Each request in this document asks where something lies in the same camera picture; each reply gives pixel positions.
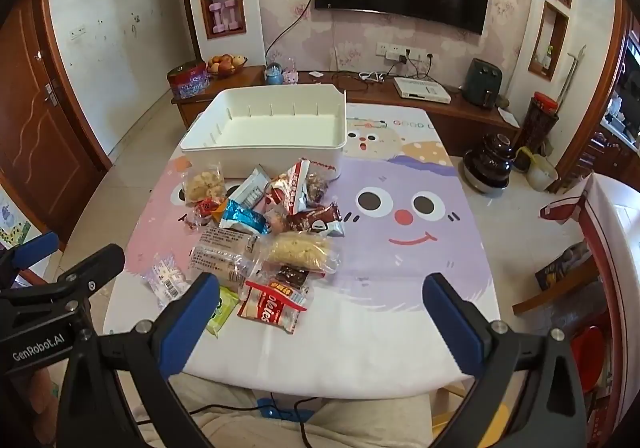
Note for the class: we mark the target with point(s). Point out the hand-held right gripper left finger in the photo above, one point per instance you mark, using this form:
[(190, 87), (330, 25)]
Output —
[(197, 313)]

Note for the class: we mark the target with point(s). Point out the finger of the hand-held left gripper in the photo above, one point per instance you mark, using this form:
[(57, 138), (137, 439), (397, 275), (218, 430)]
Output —
[(32, 249), (92, 268)]

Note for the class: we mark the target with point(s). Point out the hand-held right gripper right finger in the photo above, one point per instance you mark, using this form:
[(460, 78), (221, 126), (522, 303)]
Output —
[(447, 318)]

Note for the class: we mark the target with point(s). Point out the clear packet with barcode label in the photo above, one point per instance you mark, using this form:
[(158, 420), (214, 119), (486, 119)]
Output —
[(165, 278)]

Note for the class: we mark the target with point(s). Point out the clear bread packet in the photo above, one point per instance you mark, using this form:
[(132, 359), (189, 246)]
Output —
[(222, 255)]

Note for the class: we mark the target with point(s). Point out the red lettered cake packet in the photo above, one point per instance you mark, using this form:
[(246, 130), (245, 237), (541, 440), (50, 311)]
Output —
[(272, 305)]

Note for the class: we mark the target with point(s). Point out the blue foil snack packet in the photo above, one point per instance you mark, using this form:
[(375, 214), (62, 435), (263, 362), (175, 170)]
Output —
[(242, 219)]

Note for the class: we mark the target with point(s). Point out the yellow rice crisp packet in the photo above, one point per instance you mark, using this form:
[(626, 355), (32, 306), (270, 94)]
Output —
[(300, 252)]

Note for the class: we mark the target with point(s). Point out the brown chocolate snack packet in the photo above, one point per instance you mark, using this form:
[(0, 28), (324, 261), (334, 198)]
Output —
[(315, 220)]

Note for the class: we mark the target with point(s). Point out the red and white snack packet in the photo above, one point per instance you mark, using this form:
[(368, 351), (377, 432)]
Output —
[(290, 188)]

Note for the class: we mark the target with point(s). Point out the white plastic storage box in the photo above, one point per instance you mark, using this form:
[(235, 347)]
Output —
[(270, 128)]

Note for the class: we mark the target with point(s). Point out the person's left hand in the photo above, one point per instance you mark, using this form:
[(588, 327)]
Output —
[(35, 393)]

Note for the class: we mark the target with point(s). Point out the green snack packet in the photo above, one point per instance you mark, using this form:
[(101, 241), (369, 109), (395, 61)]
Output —
[(225, 310)]

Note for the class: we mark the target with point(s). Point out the small clear candy wrapper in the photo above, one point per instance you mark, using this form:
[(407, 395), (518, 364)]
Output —
[(189, 222)]

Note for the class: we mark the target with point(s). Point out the orange snack packet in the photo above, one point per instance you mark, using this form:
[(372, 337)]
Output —
[(219, 214)]

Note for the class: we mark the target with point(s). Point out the dark brown snack packet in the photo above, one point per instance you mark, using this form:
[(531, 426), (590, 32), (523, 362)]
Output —
[(292, 277)]

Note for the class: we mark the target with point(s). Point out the small red candy packet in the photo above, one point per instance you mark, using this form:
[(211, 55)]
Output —
[(206, 208)]

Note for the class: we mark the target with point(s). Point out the small pink snack packet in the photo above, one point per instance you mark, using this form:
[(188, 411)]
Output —
[(275, 220)]

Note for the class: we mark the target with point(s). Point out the brown wooden door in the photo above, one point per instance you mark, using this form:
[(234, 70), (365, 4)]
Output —
[(40, 128)]

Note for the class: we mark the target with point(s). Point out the clear bag of cookies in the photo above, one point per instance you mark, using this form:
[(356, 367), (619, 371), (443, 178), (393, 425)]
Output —
[(204, 184)]

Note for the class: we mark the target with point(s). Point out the orange white snack box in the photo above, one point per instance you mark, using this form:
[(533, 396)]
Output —
[(250, 188)]

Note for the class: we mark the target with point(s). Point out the person's beige trousers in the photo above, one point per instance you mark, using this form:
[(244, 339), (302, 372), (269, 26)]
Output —
[(350, 423)]

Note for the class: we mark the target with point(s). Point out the dark ceramic jar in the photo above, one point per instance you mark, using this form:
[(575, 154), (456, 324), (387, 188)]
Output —
[(487, 163)]

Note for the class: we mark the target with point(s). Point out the white plastic jug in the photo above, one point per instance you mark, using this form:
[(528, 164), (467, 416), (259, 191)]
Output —
[(541, 174)]

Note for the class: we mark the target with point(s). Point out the clear nut bar packet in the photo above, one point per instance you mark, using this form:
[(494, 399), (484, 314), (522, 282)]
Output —
[(317, 188)]

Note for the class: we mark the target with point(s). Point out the chair with white cover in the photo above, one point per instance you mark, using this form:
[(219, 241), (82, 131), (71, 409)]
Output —
[(605, 238)]

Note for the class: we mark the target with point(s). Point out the wooden television cabinet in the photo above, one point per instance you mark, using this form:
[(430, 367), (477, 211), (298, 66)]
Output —
[(450, 120)]

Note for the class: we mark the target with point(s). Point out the white paper sheet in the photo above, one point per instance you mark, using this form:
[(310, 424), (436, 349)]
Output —
[(507, 116)]

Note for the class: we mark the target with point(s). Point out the red round tin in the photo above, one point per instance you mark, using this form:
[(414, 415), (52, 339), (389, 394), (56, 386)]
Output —
[(189, 80)]

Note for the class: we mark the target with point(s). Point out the white set-top box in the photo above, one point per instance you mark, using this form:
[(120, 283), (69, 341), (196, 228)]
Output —
[(421, 89)]

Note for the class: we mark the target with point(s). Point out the dark green air fryer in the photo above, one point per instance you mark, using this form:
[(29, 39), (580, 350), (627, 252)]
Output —
[(482, 80)]

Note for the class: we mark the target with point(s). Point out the fruit bowl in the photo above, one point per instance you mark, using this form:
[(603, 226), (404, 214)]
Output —
[(226, 65)]

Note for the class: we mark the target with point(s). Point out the blue snow globe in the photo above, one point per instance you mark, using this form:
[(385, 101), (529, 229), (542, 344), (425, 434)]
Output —
[(274, 74)]

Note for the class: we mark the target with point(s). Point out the pink toy figure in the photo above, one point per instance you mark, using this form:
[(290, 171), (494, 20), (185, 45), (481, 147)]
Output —
[(290, 76)]

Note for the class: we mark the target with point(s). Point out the metal pole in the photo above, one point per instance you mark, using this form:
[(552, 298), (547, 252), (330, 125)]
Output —
[(575, 73)]

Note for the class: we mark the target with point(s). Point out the pink dumbbell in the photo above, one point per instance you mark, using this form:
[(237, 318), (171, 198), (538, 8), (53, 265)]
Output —
[(217, 17), (230, 14)]

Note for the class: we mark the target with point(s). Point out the white wall socket row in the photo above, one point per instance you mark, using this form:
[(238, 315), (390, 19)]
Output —
[(405, 52)]

